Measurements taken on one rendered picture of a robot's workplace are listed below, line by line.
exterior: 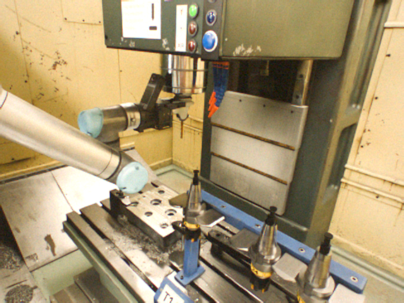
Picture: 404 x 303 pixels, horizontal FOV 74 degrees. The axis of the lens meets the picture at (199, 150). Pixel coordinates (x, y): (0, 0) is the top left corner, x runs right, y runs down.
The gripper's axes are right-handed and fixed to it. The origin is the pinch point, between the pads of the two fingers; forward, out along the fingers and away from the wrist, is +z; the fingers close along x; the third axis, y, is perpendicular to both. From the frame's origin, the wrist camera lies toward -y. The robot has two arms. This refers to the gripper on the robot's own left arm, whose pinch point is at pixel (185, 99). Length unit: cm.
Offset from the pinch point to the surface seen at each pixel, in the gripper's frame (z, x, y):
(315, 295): -21, 58, 23
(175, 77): -7.8, 4.1, -8.2
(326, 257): -19, 58, 16
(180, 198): -18.0, 17.9, 22.8
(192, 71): -4.1, 7.2, -10.3
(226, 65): -4.0, 19.9, -13.0
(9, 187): -41, -96, 60
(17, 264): -51, -56, 79
